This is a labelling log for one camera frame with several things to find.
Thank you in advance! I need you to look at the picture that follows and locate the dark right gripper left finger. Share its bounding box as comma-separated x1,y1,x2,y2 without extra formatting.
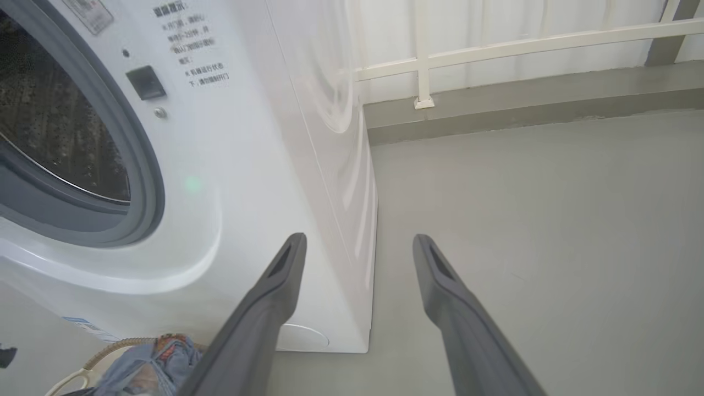
176,232,307,396

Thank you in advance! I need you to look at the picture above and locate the white front-load washing machine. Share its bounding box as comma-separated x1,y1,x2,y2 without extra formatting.
0,0,378,354

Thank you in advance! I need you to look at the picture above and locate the black door latch socket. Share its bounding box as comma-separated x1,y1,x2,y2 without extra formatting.
125,65,167,101

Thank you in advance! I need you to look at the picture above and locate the grey warning sticker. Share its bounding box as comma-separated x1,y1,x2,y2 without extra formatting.
62,0,114,35

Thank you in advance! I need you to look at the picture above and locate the blue garment with orange print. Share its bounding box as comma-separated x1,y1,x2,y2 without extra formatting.
60,333,204,396

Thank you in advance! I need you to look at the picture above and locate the perforated steel washer drum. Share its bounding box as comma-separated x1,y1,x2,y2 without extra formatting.
0,11,131,204

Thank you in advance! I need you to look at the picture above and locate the blue energy label sticker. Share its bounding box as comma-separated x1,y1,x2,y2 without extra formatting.
62,316,120,344

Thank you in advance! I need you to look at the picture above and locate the cream perforated laundry basket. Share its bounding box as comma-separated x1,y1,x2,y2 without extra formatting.
44,337,210,396

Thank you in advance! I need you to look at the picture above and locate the round white filter cover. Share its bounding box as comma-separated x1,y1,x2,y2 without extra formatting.
278,323,331,351

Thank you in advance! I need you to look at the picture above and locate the white metal railing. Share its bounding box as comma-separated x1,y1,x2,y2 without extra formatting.
352,0,704,109

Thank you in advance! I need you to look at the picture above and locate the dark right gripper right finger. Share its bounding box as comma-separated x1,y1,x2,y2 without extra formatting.
412,234,548,396

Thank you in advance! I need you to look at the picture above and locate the grey rubber door gasket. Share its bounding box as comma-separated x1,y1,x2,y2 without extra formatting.
0,0,166,248

